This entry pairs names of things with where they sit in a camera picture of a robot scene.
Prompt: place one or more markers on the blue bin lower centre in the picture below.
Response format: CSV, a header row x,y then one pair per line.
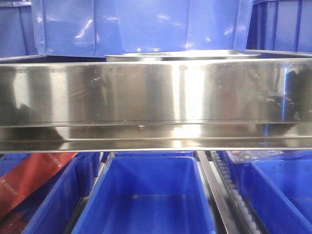
x,y
148,195

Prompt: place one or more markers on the blue bin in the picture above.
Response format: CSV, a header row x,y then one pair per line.
x,y
48,209
279,189
148,195

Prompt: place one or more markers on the clear plastic bag of parts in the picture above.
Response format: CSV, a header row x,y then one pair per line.
x,y
241,156

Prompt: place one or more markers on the large blue crate upper middle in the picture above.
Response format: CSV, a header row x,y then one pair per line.
x,y
95,28

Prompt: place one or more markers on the blue bin lower left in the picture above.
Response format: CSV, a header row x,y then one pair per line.
x,y
48,209

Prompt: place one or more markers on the white roller conveyor track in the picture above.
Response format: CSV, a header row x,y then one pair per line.
x,y
244,215

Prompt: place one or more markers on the blue bin lower right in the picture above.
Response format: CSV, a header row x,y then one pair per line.
x,y
279,189

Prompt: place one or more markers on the red plastic bag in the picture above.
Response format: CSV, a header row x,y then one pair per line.
x,y
28,176

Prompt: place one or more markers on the blue crate upper right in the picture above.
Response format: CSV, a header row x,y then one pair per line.
x,y
282,25

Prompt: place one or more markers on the blue crate upper left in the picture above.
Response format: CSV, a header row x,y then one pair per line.
x,y
16,29

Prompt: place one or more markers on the stainless steel shelf front rail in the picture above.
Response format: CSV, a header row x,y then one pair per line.
x,y
183,105

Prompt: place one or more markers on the steel divider rail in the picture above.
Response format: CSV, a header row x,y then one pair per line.
x,y
217,196

